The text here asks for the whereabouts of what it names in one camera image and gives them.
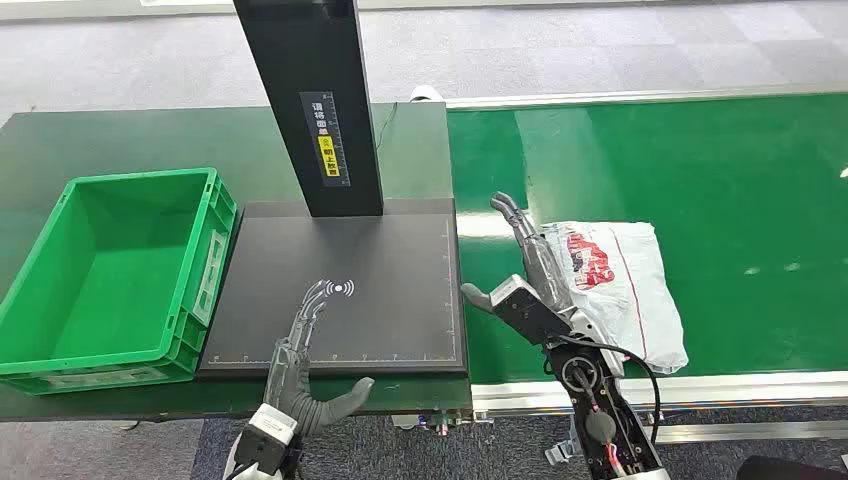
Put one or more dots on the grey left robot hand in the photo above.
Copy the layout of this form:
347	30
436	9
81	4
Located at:
288	384

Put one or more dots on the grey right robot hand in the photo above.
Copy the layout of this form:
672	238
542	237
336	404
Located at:
546	268

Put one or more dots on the white red-printed courier package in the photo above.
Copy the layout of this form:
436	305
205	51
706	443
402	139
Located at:
629	291

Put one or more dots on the black inbound scanner machine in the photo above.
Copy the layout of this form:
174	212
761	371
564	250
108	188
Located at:
371	298

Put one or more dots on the green conveyor belt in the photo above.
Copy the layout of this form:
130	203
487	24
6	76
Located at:
729	218

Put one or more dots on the green plastic crate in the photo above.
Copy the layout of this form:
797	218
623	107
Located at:
112	285

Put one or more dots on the white roller end cap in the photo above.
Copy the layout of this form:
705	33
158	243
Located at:
426	94

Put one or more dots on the black yellow ruler label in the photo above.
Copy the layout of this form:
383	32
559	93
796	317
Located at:
326	139

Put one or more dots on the dark green table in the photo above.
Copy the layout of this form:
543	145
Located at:
132	139

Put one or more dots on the black object on floor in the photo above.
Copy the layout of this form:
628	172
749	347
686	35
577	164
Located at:
795	469

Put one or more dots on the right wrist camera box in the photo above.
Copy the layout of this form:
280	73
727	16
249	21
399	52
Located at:
526	311

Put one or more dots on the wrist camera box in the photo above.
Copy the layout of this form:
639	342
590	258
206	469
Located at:
268	430
526	311

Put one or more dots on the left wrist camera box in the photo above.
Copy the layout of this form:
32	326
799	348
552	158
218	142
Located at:
268	430

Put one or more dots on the metal conveyor mounting bracket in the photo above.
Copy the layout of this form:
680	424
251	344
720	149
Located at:
440	421

